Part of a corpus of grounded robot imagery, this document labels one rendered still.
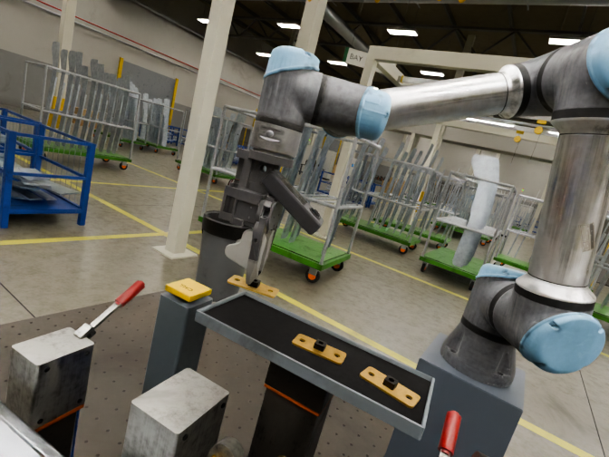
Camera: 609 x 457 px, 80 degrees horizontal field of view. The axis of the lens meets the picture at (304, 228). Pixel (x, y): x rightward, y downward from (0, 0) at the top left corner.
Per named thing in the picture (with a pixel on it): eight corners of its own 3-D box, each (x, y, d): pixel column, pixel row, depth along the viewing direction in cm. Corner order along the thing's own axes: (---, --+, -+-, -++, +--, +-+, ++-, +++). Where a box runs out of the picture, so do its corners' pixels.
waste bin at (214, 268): (176, 286, 332) (191, 209, 317) (217, 278, 374) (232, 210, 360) (214, 310, 307) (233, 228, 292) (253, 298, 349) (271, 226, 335)
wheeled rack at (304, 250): (194, 235, 499) (221, 102, 464) (238, 229, 589) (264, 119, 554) (315, 287, 423) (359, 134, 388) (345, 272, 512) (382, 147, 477)
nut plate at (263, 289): (226, 282, 60) (227, 276, 60) (234, 276, 64) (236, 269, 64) (274, 298, 59) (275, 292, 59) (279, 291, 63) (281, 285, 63)
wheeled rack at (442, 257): (475, 294, 582) (516, 186, 547) (414, 270, 630) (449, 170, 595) (486, 276, 744) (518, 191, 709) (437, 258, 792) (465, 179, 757)
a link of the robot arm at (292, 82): (328, 53, 51) (268, 36, 50) (308, 132, 53) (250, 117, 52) (323, 66, 59) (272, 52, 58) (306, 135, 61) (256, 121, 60)
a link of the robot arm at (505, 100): (558, 55, 72) (314, 92, 73) (604, 39, 62) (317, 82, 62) (558, 116, 75) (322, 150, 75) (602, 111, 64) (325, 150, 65)
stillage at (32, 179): (-46, 194, 412) (-41, 109, 393) (34, 197, 481) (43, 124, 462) (0, 228, 356) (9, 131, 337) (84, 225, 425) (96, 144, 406)
